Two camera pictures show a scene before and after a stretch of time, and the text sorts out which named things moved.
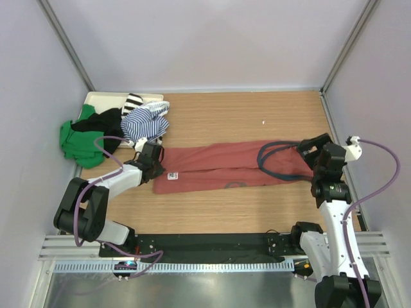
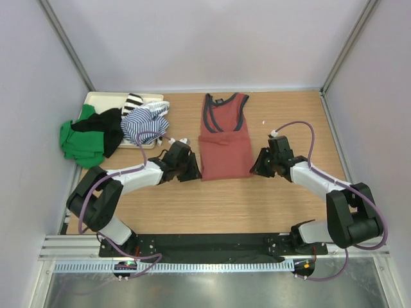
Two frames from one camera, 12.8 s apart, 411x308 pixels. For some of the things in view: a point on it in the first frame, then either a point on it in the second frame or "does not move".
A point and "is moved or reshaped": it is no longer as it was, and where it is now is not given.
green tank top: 79,145 does not move
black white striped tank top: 132,101 does not move
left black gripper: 159,170 to 194,172
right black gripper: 318,142 to 258,168
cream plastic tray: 103,101 does not move
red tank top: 217,166 is moved or reshaped
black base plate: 228,247 does not move
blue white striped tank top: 146,121 does not move
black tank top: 107,121 does not move
